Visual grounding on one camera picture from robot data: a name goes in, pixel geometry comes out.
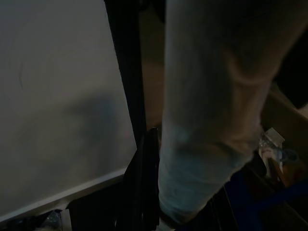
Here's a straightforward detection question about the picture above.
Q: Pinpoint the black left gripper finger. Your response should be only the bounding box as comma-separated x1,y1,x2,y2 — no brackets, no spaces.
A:
115,127,161,231

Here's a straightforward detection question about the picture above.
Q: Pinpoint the grey crumpled plastic wrap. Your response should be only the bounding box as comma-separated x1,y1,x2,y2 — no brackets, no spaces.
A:
36,208,71,231

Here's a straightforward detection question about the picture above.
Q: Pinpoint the clear crumpled plastic bag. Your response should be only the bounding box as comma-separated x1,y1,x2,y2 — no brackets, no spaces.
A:
258,127,286,169

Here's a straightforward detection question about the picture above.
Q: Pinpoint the blue plastic crate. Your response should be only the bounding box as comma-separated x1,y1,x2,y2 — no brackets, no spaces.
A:
225,168,308,231

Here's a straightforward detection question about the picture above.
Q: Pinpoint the brown wooden board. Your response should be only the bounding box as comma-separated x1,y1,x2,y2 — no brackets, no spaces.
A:
261,83,308,157

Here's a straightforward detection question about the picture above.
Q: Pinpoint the black upright door frame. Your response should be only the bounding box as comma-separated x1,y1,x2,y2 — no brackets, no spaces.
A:
103,0,148,151

